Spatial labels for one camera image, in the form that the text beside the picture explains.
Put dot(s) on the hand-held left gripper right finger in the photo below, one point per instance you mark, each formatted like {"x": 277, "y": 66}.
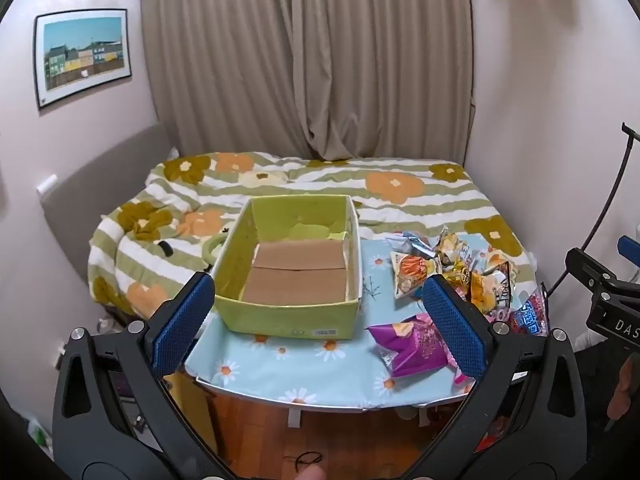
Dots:
{"x": 455, "y": 330}

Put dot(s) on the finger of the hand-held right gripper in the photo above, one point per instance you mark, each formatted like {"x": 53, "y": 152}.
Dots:
{"x": 629, "y": 248}
{"x": 590, "y": 266}

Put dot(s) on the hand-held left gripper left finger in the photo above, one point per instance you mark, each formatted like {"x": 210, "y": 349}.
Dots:
{"x": 182, "y": 325}

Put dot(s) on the green cardboard box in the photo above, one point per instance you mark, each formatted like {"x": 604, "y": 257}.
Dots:
{"x": 295, "y": 270}

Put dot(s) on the person's right hand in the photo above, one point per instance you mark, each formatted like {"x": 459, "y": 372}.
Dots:
{"x": 622, "y": 390}

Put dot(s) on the person's left hand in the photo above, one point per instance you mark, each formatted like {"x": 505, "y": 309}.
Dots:
{"x": 310, "y": 474}

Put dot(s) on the purple snack packet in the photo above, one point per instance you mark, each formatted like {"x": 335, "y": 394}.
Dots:
{"x": 415, "y": 347}

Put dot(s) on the white orange snack packet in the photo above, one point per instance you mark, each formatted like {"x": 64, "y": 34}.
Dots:
{"x": 411, "y": 275}

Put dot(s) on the blue pink snack packet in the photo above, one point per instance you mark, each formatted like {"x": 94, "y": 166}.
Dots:
{"x": 530, "y": 317}

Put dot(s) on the small black object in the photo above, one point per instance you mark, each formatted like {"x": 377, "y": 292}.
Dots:
{"x": 165, "y": 248}

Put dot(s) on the white potato chips packet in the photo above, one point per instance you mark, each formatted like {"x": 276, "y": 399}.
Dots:
{"x": 452, "y": 249}

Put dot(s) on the silver snack packet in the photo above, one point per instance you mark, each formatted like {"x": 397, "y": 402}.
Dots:
{"x": 417, "y": 244}

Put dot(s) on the red packet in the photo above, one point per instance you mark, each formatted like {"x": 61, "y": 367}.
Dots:
{"x": 492, "y": 439}

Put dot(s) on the green striped floral blanket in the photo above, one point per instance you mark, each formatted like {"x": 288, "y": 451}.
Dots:
{"x": 400, "y": 187}

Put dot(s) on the grey bed headboard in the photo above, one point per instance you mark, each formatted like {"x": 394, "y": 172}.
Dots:
{"x": 95, "y": 180}

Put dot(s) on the beige curtain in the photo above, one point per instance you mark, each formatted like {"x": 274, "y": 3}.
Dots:
{"x": 310, "y": 55}

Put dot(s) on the white wall switch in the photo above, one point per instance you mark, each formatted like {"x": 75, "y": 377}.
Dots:
{"x": 47, "y": 183}

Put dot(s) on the framed wall picture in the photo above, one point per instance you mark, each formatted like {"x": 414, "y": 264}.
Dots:
{"x": 82, "y": 55}

